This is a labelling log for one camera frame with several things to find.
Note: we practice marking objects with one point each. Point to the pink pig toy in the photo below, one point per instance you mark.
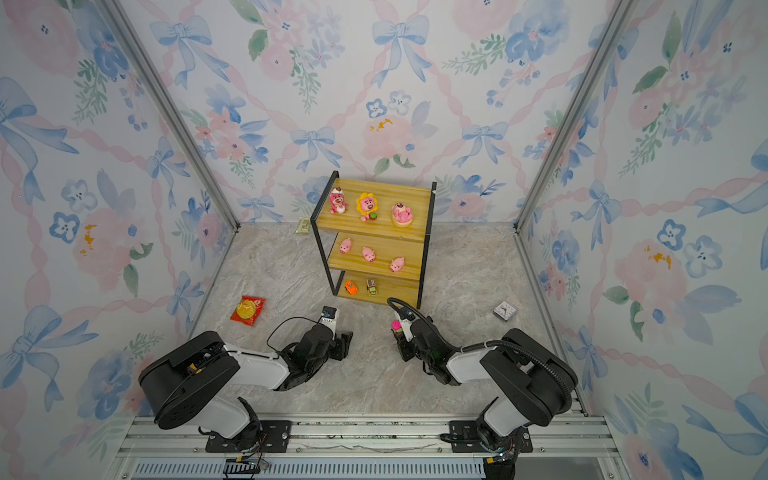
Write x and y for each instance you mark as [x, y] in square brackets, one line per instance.
[397, 264]
[368, 254]

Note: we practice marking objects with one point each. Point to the orange toy truck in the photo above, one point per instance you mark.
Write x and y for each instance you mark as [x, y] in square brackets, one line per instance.
[351, 288]

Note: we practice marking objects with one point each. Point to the wooden shelf black metal frame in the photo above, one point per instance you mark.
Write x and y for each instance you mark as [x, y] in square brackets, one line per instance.
[382, 235]

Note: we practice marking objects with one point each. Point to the small green packet by wall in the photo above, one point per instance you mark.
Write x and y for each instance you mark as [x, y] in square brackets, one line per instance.
[304, 226]

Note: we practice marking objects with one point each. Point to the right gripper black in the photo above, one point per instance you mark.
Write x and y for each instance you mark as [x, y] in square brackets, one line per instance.
[404, 347]

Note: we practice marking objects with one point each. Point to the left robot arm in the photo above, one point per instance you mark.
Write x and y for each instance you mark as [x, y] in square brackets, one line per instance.
[184, 386]

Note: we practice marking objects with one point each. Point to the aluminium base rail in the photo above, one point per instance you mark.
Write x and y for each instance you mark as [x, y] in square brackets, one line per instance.
[340, 446]

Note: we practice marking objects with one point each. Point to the red and green toy truck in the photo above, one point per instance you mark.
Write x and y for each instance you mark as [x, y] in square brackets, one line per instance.
[371, 287]

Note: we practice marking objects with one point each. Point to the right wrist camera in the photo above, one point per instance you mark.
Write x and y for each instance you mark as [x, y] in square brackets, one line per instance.
[406, 328]

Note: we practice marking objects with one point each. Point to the red yellow snack packet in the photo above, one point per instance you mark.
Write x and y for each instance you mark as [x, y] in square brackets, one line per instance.
[248, 310]

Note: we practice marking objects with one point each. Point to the pink bear yellow flower figure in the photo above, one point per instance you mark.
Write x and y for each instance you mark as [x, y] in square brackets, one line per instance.
[367, 206]

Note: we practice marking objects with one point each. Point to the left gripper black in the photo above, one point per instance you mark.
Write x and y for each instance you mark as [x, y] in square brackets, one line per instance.
[342, 345]

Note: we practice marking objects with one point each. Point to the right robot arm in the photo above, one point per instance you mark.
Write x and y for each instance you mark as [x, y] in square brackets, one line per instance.
[535, 384]

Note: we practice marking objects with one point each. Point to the pink bear strawberry hat figure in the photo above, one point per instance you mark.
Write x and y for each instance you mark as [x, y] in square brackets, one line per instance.
[337, 203]

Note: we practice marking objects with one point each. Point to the small white alarm clock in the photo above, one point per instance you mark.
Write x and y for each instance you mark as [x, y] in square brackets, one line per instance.
[505, 311]

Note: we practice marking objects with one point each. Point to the pink pig on middle shelf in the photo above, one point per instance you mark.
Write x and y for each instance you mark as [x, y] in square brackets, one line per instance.
[345, 246]

